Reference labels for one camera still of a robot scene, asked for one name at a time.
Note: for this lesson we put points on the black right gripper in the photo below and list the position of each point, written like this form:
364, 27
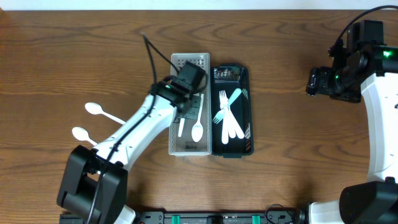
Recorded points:
313, 82

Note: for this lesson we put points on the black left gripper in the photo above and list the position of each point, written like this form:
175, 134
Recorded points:
191, 109

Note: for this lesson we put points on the white plastic spoon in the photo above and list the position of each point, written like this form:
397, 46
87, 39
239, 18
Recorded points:
180, 128
197, 129
82, 134
95, 109

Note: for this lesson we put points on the light blue plastic fork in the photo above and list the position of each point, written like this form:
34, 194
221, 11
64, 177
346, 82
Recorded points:
219, 116

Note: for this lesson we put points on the white plastic fork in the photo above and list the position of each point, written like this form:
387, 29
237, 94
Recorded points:
224, 133
231, 131
236, 126

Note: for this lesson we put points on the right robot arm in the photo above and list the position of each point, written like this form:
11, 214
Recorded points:
367, 74

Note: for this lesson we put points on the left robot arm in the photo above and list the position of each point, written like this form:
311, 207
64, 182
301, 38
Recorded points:
94, 184

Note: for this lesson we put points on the clear perforated plastic basket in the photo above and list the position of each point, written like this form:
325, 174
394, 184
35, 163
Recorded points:
185, 146

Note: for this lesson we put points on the black perforated plastic basket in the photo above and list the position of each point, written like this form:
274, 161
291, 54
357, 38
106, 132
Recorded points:
229, 77

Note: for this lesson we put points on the black aluminium mounting rail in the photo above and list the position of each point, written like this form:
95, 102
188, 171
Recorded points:
274, 214

